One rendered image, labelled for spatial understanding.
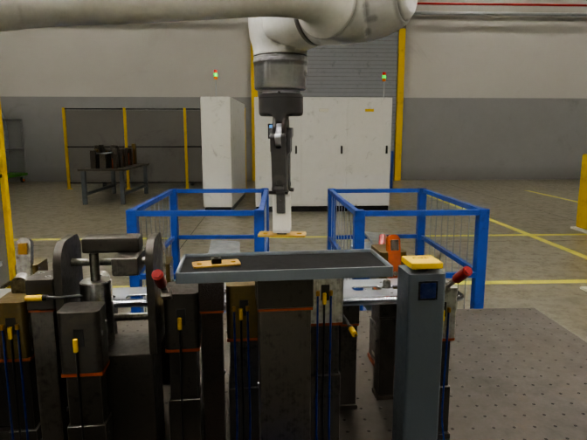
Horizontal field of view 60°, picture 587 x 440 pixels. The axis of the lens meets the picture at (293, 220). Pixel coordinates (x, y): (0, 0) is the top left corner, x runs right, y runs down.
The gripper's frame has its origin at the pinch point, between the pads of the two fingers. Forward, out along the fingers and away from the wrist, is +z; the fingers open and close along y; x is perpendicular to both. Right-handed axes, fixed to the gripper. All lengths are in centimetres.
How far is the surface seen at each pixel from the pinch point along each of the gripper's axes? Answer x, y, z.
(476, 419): -45, 29, 56
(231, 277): 7.9, -7.3, 9.8
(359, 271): -13.5, -3.3, 9.8
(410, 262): -23.2, 3.5, 9.7
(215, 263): 11.8, -1.5, 9.0
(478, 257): -97, 214, 61
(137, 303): 37, 24, 26
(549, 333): -86, 87, 56
